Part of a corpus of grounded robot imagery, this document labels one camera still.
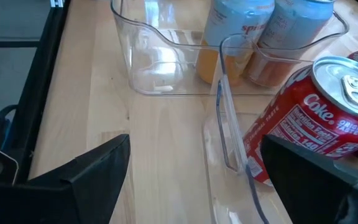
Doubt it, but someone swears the clear plastic bin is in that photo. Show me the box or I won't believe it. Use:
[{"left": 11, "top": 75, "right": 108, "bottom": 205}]
[
  {"left": 201, "top": 32, "right": 358, "bottom": 224},
  {"left": 109, "top": 0, "right": 351, "bottom": 96}
]

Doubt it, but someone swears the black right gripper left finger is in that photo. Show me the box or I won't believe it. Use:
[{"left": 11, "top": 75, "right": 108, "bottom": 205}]
[{"left": 0, "top": 133, "right": 132, "bottom": 224}]

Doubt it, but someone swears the black metal table frame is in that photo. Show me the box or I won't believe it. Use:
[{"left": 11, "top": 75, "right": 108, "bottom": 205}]
[{"left": 9, "top": 0, "right": 73, "bottom": 184}]

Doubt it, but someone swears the Spindrift grapefruit sparkling water can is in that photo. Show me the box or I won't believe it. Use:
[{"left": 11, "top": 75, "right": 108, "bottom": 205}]
[
  {"left": 196, "top": 0, "right": 276, "bottom": 87},
  {"left": 244, "top": 0, "right": 336, "bottom": 88}
]

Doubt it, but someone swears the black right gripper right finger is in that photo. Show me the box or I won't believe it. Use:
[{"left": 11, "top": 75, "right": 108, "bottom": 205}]
[{"left": 260, "top": 134, "right": 358, "bottom": 224}]

